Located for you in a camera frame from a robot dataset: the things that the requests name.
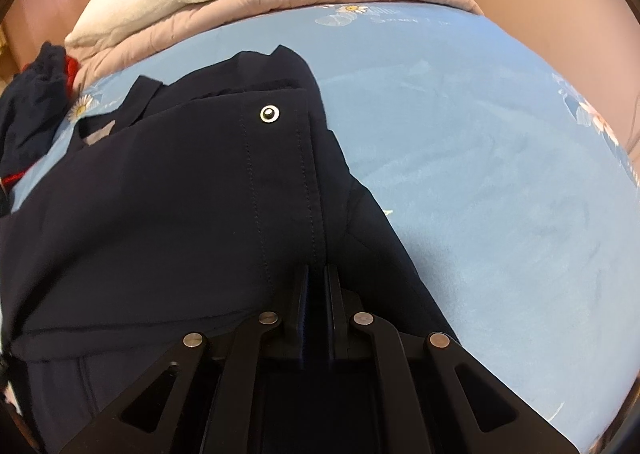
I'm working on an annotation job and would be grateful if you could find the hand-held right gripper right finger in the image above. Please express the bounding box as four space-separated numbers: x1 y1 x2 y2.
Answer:
325 265 577 454

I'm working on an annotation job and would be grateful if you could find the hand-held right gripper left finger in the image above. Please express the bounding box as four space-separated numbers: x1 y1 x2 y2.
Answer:
60 266 314 454

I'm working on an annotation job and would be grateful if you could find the navy collared shirt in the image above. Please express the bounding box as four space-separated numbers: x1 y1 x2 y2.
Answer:
0 44 463 454

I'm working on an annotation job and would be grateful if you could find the blue floral blanket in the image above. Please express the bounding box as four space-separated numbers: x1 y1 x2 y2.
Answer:
10 1 640 454

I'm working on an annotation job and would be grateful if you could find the small red garment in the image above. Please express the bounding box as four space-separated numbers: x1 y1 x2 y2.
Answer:
0 56 82 187

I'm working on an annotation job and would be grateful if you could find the crumpled navy garment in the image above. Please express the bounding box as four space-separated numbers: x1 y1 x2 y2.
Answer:
0 42 69 179

